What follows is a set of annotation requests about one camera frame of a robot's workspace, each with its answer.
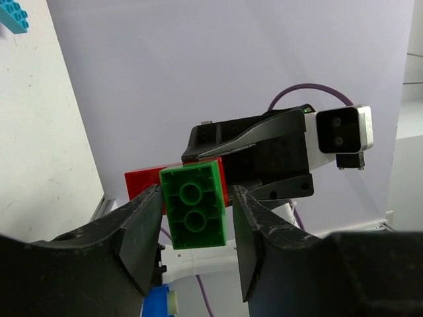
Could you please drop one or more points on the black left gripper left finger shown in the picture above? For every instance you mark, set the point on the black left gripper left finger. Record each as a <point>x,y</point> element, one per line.
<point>104,268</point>

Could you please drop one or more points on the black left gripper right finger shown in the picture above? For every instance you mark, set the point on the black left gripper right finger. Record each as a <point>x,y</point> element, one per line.
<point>285,271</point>

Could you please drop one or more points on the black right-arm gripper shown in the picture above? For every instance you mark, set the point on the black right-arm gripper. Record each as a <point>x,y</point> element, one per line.
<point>266,154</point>

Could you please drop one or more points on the red rounded lego brick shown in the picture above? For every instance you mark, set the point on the red rounded lego brick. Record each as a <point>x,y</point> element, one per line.
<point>139,180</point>

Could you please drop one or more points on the green lego brick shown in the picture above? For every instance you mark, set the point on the green lego brick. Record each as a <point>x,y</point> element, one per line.
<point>195,204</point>

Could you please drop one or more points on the teal rectangular lego brick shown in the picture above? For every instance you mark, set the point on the teal rectangular lego brick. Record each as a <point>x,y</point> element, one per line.
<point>13,17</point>

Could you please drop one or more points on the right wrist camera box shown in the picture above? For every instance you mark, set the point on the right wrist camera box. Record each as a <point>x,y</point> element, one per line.
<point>346,130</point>

